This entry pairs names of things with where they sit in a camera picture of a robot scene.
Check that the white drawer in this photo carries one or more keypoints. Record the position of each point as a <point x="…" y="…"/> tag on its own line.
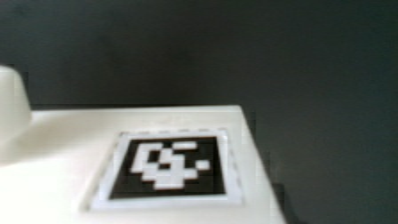
<point x="128" y="166"/>

